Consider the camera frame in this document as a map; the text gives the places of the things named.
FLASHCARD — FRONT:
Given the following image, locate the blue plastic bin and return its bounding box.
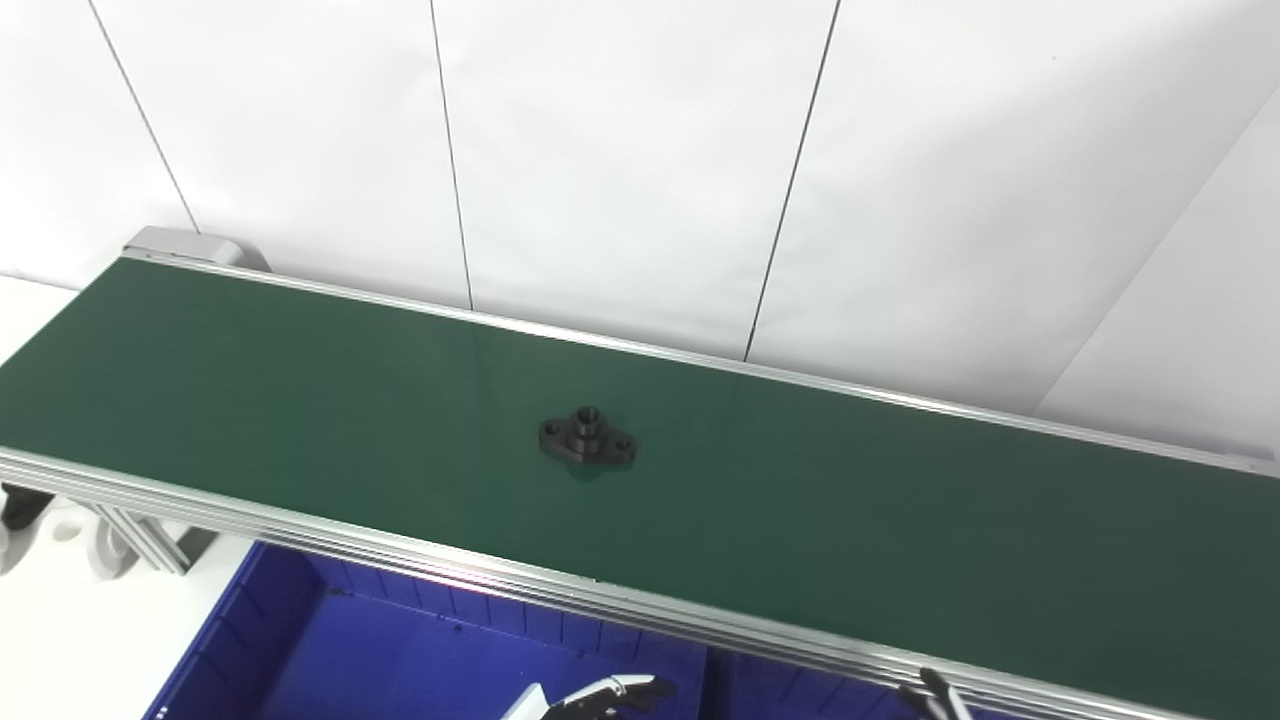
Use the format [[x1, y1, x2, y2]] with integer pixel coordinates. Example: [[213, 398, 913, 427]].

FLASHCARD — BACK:
[[143, 540, 713, 720], [700, 645, 1011, 720]]

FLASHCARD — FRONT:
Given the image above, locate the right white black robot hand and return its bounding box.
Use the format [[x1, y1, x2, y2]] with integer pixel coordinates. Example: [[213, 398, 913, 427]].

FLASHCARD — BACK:
[[897, 667, 972, 720]]

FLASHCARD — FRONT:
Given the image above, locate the green conveyor belt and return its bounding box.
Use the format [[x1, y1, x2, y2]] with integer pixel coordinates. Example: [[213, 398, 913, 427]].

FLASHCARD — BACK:
[[0, 250, 1280, 720]]

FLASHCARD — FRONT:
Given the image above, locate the grey conveyor motor housing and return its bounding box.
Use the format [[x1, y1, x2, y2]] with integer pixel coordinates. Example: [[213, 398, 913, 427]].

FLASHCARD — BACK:
[[121, 225, 272, 274]]

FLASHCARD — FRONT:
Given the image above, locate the black flanged metal part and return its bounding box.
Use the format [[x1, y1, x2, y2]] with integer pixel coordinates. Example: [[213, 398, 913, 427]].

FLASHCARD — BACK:
[[538, 404, 640, 472]]

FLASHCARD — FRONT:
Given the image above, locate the aluminium conveyor support leg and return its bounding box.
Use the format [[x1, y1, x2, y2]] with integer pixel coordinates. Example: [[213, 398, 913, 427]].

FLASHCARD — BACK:
[[84, 500, 217, 580]]

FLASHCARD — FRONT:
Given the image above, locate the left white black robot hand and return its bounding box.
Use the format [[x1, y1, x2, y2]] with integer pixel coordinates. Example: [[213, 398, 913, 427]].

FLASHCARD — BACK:
[[500, 674, 681, 720]]

